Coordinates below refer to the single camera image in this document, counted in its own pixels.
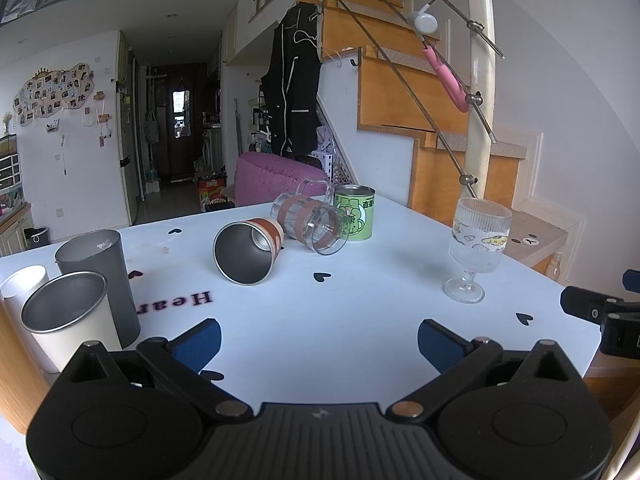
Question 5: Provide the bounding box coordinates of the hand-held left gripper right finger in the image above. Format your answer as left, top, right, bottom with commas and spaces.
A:
386, 319, 583, 422

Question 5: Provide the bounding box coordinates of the white drawer unit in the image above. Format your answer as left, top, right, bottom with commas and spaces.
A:
0, 152, 23, 206

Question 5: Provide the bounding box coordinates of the wooden staircase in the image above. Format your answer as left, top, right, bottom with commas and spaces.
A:
297, 0, 527, 226

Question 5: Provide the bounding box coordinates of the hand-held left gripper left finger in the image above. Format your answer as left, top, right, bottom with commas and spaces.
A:
60, 317, 253, 422

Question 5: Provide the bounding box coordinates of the black waste bin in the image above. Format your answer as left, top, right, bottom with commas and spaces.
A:
24, 226, 50, 250

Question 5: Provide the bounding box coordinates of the washing machine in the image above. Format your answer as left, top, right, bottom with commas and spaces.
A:
202, 127, 224, 172

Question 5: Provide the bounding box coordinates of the stone ledge with bear sticker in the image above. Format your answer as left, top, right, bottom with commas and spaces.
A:
501, 210, 586, 272

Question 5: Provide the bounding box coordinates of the white steel-lined cup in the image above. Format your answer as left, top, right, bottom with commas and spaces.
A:
20, 271, 124, 373

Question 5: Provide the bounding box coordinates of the ribbed glass goblet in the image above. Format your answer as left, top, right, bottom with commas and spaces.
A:
444, 197, 513, 304

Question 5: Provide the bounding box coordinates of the glass mug with brown band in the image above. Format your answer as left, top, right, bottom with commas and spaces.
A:
270, 180, 350, 257

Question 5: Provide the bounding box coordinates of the green cartoon tin can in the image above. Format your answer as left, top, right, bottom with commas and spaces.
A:
333, 184, 376, 242

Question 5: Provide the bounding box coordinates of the black jacket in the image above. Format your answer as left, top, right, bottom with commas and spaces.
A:
261, 2, 324, 159

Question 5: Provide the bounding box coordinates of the white perforated crate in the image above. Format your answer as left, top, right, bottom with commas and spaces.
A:
305, 127, 357, 187

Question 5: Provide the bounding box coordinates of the tall grey tumbler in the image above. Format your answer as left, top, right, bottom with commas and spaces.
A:
54, 229, 142, 350

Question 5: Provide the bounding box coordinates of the cream cabinet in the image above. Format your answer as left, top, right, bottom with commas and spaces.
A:
0, 202, 36, 259

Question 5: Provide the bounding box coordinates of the grey refrigerator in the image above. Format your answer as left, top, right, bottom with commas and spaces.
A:
117, 50, 147, 227

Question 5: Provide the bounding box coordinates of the plain white cup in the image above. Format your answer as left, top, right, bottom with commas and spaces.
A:
0, 265, 60, 374

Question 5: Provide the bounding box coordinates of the photo collage board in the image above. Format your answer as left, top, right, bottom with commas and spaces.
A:
12, 62, 96, 126

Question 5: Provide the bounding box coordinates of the pink foam tube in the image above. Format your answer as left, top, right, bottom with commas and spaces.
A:
422, 45, 471, 113

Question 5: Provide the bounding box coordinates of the white railing post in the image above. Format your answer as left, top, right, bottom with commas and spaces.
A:
465, 0, 497, 202

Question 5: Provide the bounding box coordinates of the colourful cardboard box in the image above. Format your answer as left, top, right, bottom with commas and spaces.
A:
197, 175, 229, 212

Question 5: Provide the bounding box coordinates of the orange steel cup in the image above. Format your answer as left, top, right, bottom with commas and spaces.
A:
213, 218, 285, 286

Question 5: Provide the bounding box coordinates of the dark wooden door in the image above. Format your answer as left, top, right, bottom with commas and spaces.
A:
165, 72, 208, 184

